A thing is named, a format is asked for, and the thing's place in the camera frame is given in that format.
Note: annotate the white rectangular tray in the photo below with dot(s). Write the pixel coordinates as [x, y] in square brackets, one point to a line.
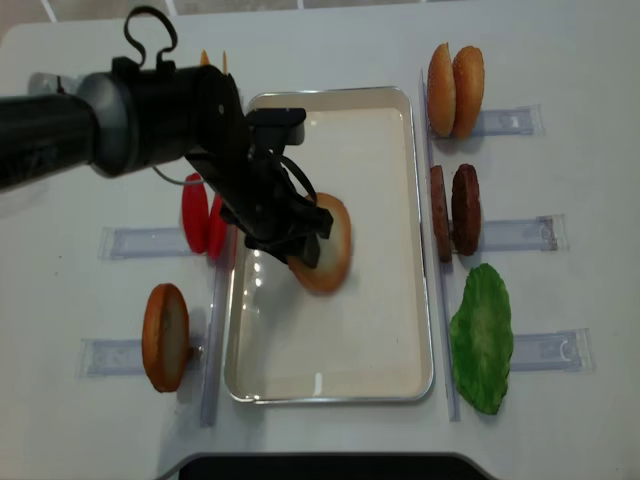
[356, 327]

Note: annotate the brown meat patty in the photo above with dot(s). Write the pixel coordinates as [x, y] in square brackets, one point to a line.
[440, 220]
[466, 210]

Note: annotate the clear bread holder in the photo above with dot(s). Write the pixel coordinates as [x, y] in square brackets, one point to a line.
[110, 358]

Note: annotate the sesame bun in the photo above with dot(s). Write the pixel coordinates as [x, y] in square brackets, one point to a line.
[441, 92]
[469, 78]

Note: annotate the clear lettuce holder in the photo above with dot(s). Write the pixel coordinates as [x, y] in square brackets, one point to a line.
[568, 350]

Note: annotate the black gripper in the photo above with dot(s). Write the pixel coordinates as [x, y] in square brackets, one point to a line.
[266, 194]

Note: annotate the green lettuce leaf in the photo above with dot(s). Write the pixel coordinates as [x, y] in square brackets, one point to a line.
[482, 341]

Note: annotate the clear bun holder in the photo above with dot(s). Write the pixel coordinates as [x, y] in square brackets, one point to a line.
[525, 120]

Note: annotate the clear tomato holder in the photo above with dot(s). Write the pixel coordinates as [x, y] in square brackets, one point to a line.
[120, 243]

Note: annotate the dark robot base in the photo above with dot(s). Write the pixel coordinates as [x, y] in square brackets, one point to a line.
[327, 466]

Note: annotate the bun slice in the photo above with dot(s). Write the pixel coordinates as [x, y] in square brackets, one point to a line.
[165, 338]
[335, 252]

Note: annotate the clear long left rail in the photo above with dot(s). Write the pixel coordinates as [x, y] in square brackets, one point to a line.
[223, 279]

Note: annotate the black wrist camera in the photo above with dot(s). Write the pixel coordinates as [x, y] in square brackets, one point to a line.
[273, 128]

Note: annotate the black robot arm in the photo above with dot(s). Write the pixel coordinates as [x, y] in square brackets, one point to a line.
[128, 119]

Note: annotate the clear patty holder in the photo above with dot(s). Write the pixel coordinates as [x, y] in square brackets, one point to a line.
[543, 233]

